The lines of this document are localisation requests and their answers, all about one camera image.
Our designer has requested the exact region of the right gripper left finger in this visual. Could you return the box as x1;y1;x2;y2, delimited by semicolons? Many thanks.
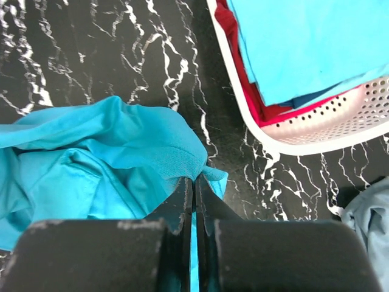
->
1;178;193;291

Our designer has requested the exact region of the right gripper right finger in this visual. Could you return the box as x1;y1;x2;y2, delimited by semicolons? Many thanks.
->
194;176;381;291

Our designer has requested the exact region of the teal t shirt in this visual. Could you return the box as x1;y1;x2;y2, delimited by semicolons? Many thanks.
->
0;95;229;252

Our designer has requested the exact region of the folded grey-blue t shirt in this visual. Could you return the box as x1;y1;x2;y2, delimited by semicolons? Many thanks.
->
341;177;388;291

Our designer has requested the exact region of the red shirt in basket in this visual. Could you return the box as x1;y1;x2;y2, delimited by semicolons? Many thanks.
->
215;1;361;127

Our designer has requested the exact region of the white perforated laundry basket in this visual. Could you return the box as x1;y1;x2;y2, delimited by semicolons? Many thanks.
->
207;1;388;156

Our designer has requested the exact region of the light blue shirt in basket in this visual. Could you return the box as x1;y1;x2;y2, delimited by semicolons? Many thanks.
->
227;1;388;106

